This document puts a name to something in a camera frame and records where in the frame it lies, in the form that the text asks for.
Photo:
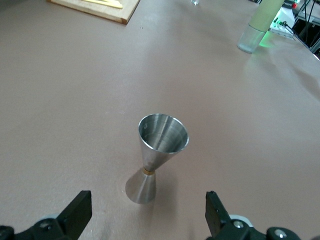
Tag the steel hourglass jigger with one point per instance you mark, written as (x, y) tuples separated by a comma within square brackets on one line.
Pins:
[(155, 157)]

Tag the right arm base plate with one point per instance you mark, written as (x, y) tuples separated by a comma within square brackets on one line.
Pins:
[(282, 28)]

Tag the green sleeved glass bottle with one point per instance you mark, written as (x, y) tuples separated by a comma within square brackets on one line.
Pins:
[(260, 20)]

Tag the yellow plastic knife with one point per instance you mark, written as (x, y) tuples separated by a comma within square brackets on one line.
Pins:
[(112, 5)]

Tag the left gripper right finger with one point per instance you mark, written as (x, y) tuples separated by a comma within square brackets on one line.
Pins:
[(215, 217)]

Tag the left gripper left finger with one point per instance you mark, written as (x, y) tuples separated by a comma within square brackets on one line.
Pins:
[(77, 215)]

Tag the brown table cover sheet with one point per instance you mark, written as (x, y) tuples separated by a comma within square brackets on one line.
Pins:
[(125, 87)]

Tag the wooden cutting board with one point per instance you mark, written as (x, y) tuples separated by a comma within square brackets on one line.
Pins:
[(105, 10)]

